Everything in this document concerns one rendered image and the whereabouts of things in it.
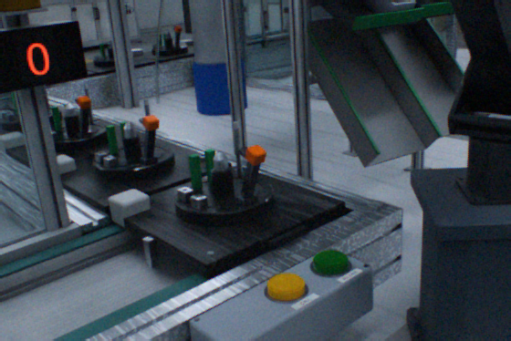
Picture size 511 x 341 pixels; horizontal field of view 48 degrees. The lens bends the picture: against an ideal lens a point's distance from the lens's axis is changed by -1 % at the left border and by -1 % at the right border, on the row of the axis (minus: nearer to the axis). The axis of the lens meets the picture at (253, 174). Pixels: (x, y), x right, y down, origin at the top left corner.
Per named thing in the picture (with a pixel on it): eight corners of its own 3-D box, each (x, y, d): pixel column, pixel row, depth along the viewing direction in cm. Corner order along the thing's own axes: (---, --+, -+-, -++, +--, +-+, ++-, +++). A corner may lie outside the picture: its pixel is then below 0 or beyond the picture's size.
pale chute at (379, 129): (426, 149, 93) (443, 135, 90) (363, 168, 87) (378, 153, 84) (346, 16, 103) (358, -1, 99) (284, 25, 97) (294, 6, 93)
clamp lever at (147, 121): (156, 158, 96) (160, 119, 92) (146, 161, 95) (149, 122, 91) (145, 146, 98) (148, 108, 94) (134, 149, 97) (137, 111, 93)
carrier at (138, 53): (213, 55, 224) (211, 22, 220) (161, 66, 210) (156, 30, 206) (179, 50, 242) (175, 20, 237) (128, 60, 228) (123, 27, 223)
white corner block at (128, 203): (154, 221, 84) (150, 194, 83) (126, 231, 82) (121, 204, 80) (138, 211, 88) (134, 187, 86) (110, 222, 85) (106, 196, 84)
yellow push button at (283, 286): (313, 297, 62) (312, 281, 62) (286, 313, 60) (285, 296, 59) (286, 284, 65) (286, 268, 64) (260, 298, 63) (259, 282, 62)
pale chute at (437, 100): (475, 128, 102) (492, 113, 99) (422, 143, 96) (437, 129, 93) (398, 7, 112) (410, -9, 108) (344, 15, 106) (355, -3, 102)
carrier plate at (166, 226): (346, 213, 82) (345, 200, 81) (208, 280, 67) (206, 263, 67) (238, 175, 99) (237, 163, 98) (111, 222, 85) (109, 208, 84)
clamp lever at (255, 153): (256, 197, 78) (267, 151, 73) (245, 201, 77) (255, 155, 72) (240, 181, 80) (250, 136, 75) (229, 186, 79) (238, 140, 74)
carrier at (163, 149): (233, 173, 100) (226, 102, 96) (106, 219, 86) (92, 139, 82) (158, 147, 118) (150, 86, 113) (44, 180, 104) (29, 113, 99)
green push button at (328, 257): (356, 272, 66) (355, 256, 66) (332, 285, 64) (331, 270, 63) (329, 261, 69) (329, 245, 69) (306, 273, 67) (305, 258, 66)
